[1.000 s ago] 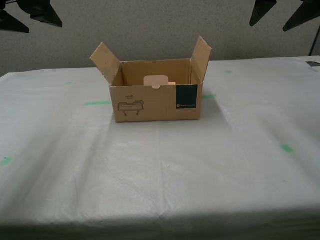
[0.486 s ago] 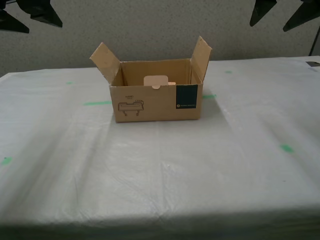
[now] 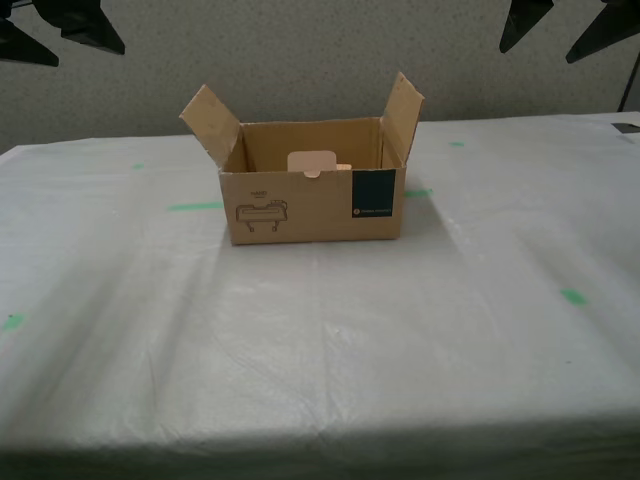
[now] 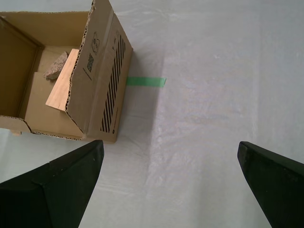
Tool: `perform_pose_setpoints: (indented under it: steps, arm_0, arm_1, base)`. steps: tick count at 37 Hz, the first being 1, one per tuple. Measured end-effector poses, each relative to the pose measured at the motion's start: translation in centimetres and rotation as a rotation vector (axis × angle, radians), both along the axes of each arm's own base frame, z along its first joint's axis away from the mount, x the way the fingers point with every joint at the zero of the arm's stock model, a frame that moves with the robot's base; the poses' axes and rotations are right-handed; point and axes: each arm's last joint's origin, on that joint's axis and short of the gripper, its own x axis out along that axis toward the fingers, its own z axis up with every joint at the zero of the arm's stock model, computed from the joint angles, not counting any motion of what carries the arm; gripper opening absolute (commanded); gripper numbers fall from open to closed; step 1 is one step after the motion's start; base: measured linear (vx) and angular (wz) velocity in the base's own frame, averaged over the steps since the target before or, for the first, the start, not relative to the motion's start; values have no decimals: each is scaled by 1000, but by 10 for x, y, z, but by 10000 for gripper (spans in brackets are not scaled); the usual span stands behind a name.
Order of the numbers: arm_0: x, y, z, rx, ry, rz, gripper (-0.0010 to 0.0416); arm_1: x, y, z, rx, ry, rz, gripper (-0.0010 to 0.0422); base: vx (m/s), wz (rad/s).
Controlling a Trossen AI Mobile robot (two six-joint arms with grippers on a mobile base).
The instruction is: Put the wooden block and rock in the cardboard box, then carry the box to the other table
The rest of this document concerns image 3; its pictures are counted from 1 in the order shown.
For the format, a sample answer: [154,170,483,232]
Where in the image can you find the brown cardboard box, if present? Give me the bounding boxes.
[178,70,426,247]

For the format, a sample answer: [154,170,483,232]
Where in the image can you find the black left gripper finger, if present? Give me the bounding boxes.
[30,0,127,56]
[0,15,61,68]

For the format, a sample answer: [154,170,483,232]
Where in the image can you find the dark grey partition panel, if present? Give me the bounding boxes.
[616,47,640,113]

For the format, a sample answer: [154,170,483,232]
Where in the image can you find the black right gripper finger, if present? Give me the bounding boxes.
[498,0,555,55]
[565,0,640,65]

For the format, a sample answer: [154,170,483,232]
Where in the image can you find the light green tape strip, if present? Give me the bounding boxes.
[167,201,225,212]

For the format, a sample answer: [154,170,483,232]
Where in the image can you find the grey speckled partition panel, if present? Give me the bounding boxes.
[0,0,640,154]

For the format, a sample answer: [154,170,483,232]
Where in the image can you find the white plastic table cover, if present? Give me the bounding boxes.
[0,109,640,466]

